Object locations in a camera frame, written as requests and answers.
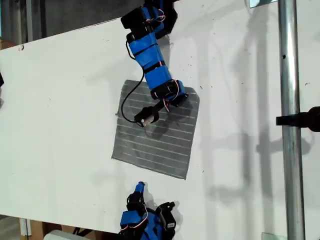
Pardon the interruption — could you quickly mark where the brown cardboard box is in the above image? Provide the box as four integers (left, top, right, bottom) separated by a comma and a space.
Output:
0, 38, 17, 51
29, 219, 78, 240

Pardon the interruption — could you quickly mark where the steel post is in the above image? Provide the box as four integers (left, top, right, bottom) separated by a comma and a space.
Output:
277, 0, 306, 240

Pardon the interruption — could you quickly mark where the white table leg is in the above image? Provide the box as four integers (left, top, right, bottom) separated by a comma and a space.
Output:
19, 217, 32, 237

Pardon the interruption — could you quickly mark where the white foam box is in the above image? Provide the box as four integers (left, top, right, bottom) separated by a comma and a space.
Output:
44, 229, 85, 240

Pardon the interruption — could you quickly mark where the grey striped towel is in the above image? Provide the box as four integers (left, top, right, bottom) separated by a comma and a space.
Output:
111, 79, 201, 181

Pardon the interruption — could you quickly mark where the black clamp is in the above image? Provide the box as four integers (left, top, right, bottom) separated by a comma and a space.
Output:
275, 106, 320, 133

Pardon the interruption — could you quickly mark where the gripper black camera cable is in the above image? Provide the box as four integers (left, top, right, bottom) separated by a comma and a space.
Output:
120, 32, 146, 124

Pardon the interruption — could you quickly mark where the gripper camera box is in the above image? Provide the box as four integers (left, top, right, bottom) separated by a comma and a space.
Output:
159, 206, 177, 231
134, 106, 161, 128

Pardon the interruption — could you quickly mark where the gripper red white wire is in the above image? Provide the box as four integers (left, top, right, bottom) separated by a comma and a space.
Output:
152, 79, 181, 113

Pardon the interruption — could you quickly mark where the gripper camera stalk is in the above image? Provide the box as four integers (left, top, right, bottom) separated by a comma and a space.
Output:
149, 99, 167, 115
154, 201, 176, 211

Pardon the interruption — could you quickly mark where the grey metal frame bar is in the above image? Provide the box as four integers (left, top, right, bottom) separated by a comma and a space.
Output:
25, 0, 34, 42

